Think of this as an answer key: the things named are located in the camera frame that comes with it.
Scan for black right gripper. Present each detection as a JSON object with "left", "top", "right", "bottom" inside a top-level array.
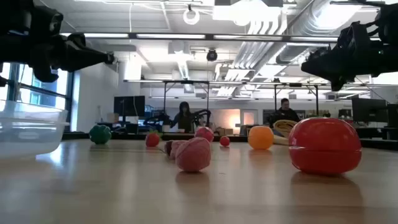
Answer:
[{"left": 300, "top": 21, "right": 382, "bottom": 92}]

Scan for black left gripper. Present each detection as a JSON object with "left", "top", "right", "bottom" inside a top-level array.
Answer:
[{"left": 0, "top": 0, "right": 108, "bottom": 83}]

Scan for large red toy tomato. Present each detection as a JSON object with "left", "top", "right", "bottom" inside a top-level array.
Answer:
[{"left": 288, "top": 117, "right": 363, "bottom": 175}]

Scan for green toy bell pepper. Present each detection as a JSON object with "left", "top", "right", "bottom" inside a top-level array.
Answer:
[{"left": 89, "top": 124, "right": 112, "bottom": 145}]

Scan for clear plastic tupperware container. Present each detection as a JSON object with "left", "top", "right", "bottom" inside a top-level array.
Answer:
[{"left": 0, "top": 100, "right": 70, "bottom": 160}]

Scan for orange toy fruit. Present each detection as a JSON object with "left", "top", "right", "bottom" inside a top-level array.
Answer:
[{"left": 248, "top": 125, "right": 275, "bottom": 151}]

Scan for red toy strawberry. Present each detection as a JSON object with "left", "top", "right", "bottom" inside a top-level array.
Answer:
[{"left": 145, "top": 129, "right": 162, "bottom": 148}]

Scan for red-pink oblong toy fruit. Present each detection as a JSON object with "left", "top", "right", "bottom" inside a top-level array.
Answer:
[{"left": 194, "top": 126, "right": 215, "bottom": 143}]

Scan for pink lobed toy vegetable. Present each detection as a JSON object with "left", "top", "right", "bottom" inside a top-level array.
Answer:
[{"left": 164, "top": 136, "right": 212, "bottom": 174}]

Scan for large dark-framed window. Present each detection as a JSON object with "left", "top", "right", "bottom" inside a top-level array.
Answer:
[{"left": 0, "top": 62, "right": 75, "bottom": 131}]

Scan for black computer monitor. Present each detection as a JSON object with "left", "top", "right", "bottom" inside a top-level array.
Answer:
[
  {"left": 387, "top": 104, "right": 398, "bottom": 128},
  {"left": 351, "top": 98, "right": 388, "bottom": 123},
  {"left": 113, "top": 95, "right": 146, "bottom": 118}
]

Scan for person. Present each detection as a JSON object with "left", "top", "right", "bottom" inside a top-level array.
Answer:
[
  {"left": 170, "top": 101, "right": 195, "bottom": 134},
  {"left": 269, "top": 98, "right": 301, "bottom": 124}
]

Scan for folded yellow towel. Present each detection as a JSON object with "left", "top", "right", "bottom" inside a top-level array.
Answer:
[{"left": 272, "top": 119, "right": 299, "bottom": 146}]

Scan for black overhead bar with lights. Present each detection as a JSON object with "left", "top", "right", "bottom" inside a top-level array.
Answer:
[{"left": 58, "top": 32, "right": 382, "bottom": 43}]

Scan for silver ventilation duct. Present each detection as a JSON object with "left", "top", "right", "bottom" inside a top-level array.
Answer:
[{"left": 276, "top": 2, "right": 346, "bottom": 65}]

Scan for black background rig frame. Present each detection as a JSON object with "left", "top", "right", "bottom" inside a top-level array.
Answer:
[
  {"left": 162, "top": 80, "right": 210, "bottom": 121},
  {"left": 273, "top": 83, "right": 320, "bottom": 116}
]

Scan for white ring ceiling lamp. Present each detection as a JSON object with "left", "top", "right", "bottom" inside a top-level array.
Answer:
[{"left": 182, "top": 7, "right": 201, "bottom": 26}]

